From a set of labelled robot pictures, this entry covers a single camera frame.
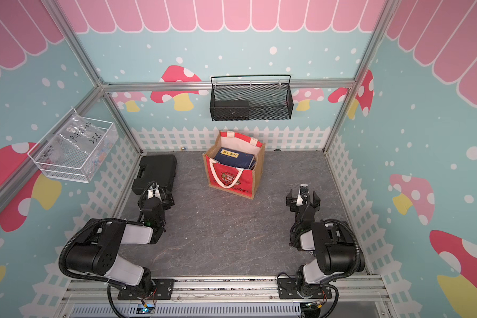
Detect clear plastic wall bin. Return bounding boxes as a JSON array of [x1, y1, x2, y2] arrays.
[[27, 109, 119, 184]]

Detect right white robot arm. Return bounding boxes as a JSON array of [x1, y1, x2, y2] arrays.
[[276, 184, 366, 299]]

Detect black plastic tool case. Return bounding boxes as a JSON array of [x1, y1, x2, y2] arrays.
[[132, 154, 177, 195]]

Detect red canvas tote bag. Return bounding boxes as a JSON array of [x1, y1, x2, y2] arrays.
[[203, 131, 265, 199]]

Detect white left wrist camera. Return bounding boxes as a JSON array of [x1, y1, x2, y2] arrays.
[[147, 182, 162, 200]]

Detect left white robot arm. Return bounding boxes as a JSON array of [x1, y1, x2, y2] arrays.
[[58, 181, 174, 298]]

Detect black wire mesh basket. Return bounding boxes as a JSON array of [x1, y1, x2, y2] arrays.
[[209, 74, 294, 121]]

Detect black box in basket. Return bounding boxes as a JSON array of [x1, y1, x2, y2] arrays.
[[210, 100, 250, 121]]

